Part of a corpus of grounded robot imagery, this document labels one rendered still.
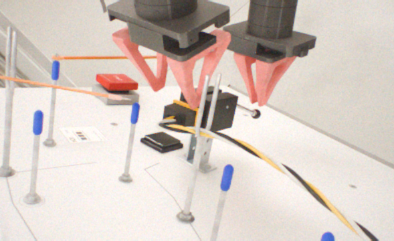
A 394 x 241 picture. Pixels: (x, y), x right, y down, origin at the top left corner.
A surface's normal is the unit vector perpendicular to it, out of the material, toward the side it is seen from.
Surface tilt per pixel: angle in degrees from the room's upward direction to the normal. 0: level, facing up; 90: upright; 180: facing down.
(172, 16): 86
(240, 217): 47
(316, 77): 0
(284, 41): 37
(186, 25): 25
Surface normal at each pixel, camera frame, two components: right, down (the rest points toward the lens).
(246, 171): 0.18, -0.93
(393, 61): -0.47, -0.59
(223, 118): 0.74, 0.34
